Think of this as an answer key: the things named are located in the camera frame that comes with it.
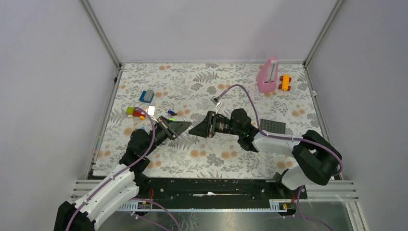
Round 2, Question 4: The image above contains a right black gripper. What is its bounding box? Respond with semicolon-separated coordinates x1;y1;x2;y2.
189;111;242;138

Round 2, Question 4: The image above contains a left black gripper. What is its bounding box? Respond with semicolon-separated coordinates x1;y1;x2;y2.
143;115;191;156

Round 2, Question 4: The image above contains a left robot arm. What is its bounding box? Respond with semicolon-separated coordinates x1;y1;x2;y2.
54;116;192;231

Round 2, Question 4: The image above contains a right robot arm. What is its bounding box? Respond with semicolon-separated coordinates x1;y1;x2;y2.
189;109;342;198

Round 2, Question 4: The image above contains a blue grey brick block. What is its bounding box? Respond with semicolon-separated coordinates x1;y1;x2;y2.
139;90;154;103

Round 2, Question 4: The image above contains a red green toy truck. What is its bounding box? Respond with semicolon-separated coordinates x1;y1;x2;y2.
126;107;147;120

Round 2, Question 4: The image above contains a dark grey brick baseplate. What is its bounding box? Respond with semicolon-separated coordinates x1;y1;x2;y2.
260;119;286;134

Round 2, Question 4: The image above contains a pink metronome box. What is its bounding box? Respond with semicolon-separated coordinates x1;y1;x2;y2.
255;57;279;93

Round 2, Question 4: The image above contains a floral patterned table mat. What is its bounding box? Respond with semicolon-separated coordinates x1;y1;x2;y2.
91;63;321;179

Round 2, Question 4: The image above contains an orange red toy car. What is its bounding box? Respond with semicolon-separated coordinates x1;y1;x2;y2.
278;74;292;91

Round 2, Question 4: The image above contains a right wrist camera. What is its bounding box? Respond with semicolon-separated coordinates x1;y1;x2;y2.
211;96;222;108

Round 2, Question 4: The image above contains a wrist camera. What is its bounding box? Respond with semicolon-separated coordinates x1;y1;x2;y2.
211;96;222;108
147;105;155;116

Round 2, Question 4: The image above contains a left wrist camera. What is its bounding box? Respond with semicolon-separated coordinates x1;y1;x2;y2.
147;105;155;116

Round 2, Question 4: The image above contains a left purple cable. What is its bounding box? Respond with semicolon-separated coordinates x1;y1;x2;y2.
65;108;157;231

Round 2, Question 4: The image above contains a purple cable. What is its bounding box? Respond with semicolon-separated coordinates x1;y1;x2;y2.
212;84;344;179
65;108;157;231

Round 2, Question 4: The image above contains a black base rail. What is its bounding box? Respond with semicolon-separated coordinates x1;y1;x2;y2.
132;178;307;207

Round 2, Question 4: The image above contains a white slotted cable duct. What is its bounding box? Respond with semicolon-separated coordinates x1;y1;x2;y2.
117;200;287;213

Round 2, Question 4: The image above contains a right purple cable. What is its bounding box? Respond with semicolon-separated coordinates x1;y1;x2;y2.
212;84;344;179

